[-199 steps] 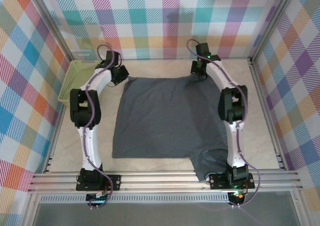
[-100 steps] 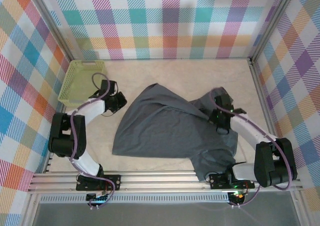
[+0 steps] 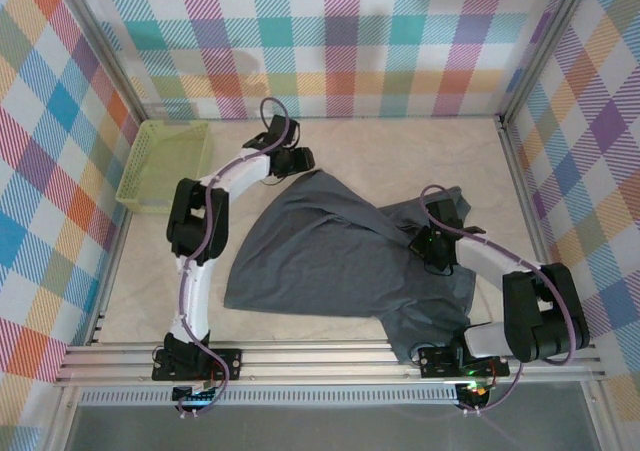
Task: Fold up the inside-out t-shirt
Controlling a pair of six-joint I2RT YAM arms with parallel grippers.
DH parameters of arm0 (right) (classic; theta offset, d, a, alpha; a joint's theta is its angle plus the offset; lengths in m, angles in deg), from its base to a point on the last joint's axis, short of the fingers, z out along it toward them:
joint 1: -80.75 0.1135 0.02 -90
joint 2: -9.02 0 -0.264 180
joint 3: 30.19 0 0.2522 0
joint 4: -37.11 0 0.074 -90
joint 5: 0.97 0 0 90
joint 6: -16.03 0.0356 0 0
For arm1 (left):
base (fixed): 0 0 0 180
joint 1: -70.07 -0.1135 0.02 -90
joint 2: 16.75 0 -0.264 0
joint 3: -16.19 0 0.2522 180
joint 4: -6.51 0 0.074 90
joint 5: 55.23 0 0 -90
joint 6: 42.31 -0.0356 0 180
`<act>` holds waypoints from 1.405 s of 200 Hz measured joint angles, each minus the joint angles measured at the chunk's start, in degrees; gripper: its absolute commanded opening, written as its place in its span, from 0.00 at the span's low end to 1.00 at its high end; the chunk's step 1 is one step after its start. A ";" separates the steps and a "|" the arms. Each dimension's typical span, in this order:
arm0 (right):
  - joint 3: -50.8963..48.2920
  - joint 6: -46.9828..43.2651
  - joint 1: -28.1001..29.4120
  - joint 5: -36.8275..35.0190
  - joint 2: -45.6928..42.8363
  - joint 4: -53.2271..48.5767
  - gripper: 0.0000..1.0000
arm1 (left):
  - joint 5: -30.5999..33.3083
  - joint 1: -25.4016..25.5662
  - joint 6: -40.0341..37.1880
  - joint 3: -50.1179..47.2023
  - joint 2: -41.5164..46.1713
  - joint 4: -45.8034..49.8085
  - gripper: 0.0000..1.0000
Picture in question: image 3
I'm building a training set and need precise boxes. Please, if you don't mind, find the aluminium front rail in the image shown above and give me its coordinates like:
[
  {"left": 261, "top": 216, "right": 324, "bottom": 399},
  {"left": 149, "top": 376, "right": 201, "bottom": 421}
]
[{"left": 53, "top": 338, "right": 607, "bottom": 388}]

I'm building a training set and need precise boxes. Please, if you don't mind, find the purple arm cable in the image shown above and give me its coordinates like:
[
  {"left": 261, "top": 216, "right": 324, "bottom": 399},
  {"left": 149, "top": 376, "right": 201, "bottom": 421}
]
[
  {"left": 421, "top": 184, "right": 576, "bottom": 415},
  {"left": 177, "top": 97, "right": 294, "bottom": 415}
]

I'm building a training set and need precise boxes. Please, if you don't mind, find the small circuit board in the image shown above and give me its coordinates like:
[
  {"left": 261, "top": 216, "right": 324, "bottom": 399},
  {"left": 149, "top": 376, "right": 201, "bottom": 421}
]
[
  {"left": 172, "top": 383, "right": 222, "bottom": 406},
  {"left": 457, "top": 379, "right": 491, "bottom": 403}
]

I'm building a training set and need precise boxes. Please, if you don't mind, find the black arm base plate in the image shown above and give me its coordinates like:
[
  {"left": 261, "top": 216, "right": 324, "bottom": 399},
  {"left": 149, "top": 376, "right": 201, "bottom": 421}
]
[
  {"left": 417, "top": 344, "right": 511, "bottom": 378},
  {"left": 151, "top": 348, "right": 244, "bottom": 383}
]

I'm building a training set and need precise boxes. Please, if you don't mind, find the grey slotted cable duct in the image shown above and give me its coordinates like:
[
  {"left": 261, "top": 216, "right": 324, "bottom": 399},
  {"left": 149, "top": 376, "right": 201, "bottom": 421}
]
[{"left": 78, "top": 388, "right": 460, "bottom": 407}]

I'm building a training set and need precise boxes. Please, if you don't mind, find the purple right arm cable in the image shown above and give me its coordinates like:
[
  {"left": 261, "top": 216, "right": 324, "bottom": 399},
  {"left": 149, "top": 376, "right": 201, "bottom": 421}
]
[{"left": 421, "top": 184, "right": 576, "bottom": 415}]

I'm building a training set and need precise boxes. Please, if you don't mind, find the aluminium frame post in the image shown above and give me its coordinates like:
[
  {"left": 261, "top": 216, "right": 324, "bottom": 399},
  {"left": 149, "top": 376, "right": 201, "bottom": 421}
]
[
  {"left": 47, "top": 0, "right": 154, "bottom": 125},
  {"left": 496, "top": 0, "right": 600, "bottom": 125}
]

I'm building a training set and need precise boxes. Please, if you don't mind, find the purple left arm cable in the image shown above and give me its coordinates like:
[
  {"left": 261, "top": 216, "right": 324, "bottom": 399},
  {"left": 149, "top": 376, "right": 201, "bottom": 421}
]
[{"left": 177, "top": 97, "right": 294, "bottom": 415}]

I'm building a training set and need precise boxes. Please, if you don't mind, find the light green perforated basket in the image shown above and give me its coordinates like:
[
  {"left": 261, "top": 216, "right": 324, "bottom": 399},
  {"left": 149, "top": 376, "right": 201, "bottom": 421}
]
[{"left": 115, "top": 119, "right": 214, "bottom": 216}]

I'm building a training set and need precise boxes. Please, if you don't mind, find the grey t-shirt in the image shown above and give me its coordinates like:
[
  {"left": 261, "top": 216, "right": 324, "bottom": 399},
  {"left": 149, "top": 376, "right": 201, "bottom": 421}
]
[{"left": 222, "top": 168, "right": 479, "bottom": 367}]

